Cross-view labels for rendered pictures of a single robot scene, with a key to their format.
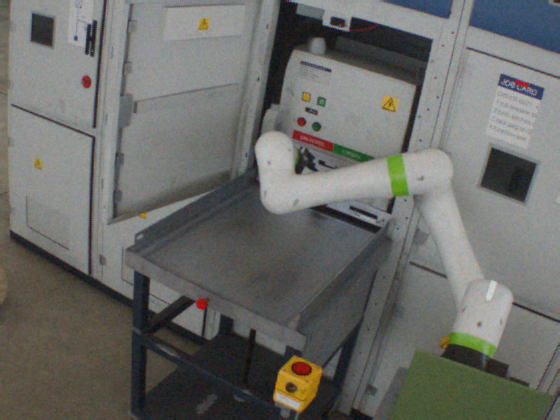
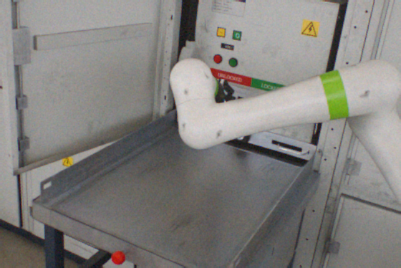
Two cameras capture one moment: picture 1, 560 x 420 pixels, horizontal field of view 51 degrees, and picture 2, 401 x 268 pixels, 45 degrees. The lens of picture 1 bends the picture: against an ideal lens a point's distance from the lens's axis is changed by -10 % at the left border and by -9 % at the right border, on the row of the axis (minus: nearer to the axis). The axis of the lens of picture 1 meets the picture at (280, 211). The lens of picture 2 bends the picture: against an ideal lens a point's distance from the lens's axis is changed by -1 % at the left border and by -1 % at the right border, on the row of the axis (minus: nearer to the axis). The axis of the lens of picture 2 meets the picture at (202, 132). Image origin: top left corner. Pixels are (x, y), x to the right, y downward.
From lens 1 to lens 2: 0.60 m
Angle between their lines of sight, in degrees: 3
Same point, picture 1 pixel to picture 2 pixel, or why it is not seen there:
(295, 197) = (218, 128)
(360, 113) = (278, 43)
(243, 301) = (166, 251)
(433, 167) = (379, 80)
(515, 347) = not seen: outside the picture
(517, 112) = not seen: outside the picture
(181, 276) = (94, 226)
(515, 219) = not seen: outside the picture
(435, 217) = (379, 141)
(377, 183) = (311, 104)
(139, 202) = (53, 149)
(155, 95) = (59, 31)
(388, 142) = (309, 70)
